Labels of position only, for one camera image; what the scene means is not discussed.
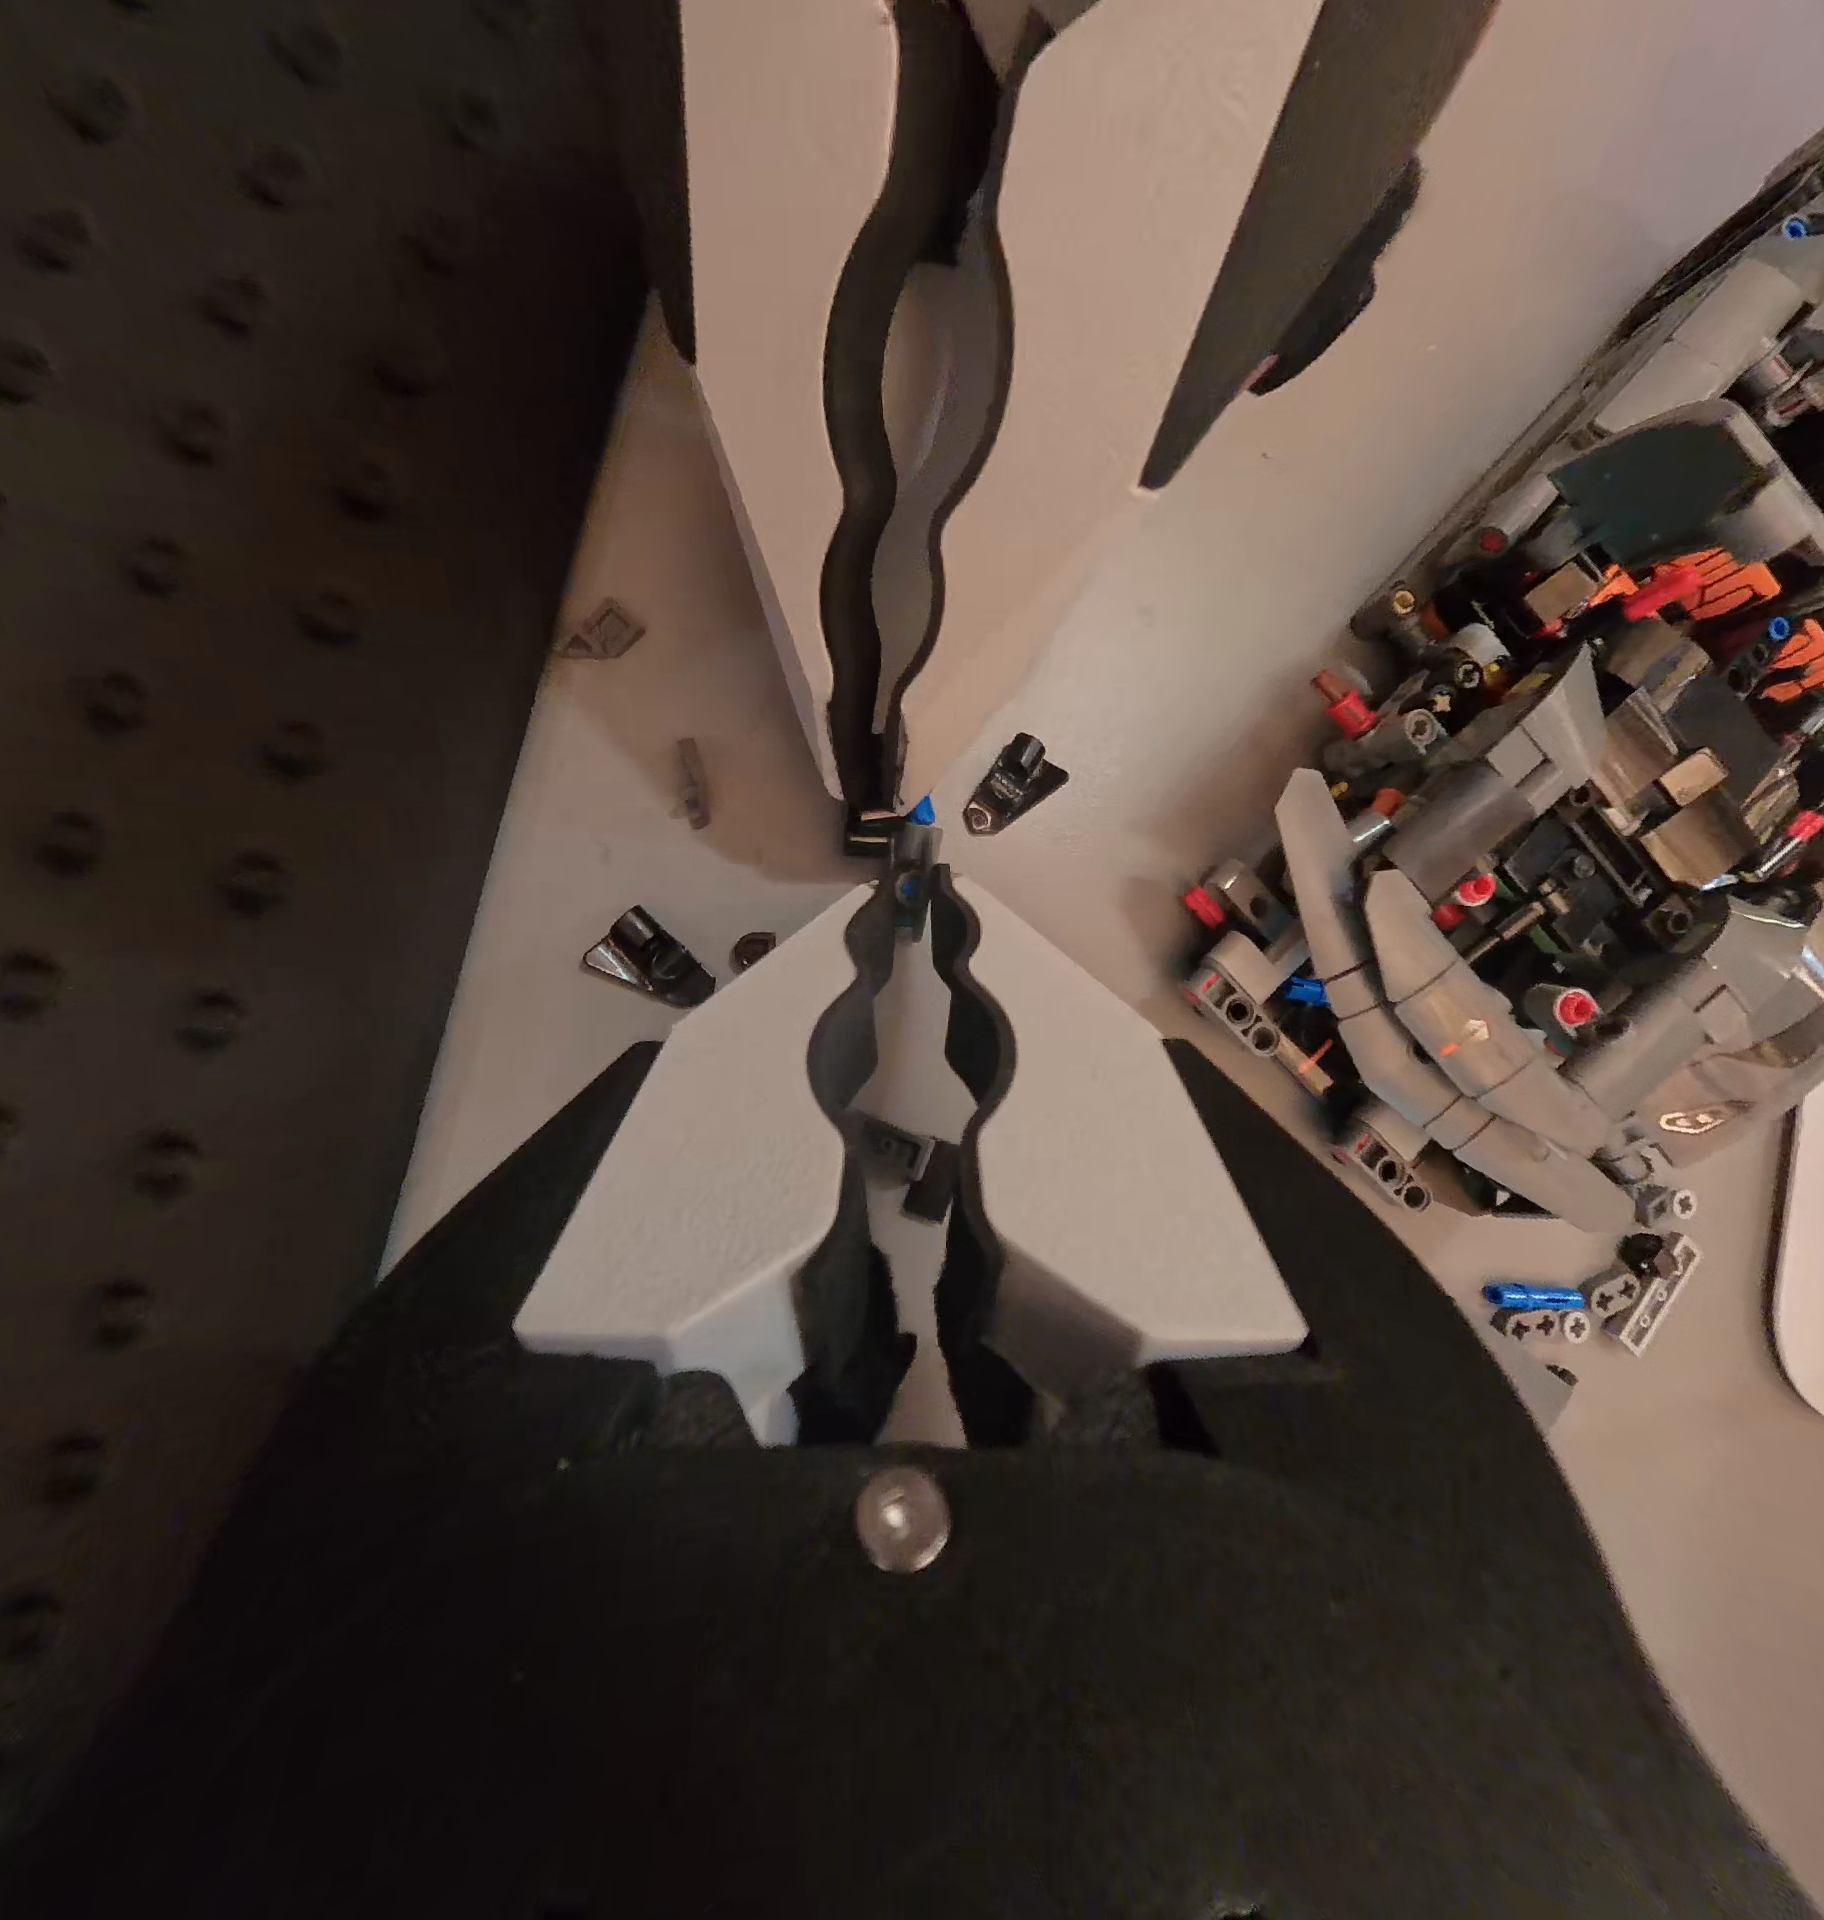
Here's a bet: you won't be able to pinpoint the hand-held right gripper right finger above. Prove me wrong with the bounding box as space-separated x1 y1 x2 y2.
926 876 1310 1449

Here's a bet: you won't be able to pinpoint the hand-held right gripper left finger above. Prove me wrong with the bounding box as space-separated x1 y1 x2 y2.
511 878 920 1449

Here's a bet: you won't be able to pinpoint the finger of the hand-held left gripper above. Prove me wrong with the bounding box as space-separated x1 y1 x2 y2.
679 0 912 810
882 0 1330 820

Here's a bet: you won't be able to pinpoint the black lego piece blue pin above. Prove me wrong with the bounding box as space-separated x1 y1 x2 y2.
843 787 941 864

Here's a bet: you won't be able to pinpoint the black lego connector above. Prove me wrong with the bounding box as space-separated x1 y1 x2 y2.
967 735 1079 838

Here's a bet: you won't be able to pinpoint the lego car model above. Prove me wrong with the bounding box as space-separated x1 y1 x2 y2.
1345 90 1824 930

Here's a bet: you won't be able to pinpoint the black perforated board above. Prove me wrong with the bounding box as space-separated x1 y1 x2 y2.
0 0 663 1875

